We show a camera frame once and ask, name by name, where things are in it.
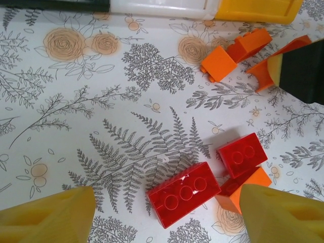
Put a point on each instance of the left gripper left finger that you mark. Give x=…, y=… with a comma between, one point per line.
x=43, y=222

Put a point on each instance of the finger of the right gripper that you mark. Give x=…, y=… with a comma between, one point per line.
x=303, y=73

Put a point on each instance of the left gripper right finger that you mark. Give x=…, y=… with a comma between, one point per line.
x=286, y=220

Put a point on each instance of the orange arch lego brick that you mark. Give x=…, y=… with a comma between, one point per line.
x=263, y=73

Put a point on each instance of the long red lego brick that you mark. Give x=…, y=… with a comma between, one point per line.
x=182, y=197

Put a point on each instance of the yellow plastic bin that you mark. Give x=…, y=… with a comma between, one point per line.
x=258, y=11

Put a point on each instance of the floral patterned table cover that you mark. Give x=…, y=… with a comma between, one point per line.
x=76, y=101

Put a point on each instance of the white plastic bin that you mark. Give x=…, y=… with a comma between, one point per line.
x=159, y=7

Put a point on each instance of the black plastic bin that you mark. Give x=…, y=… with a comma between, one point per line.
x=54, y=5

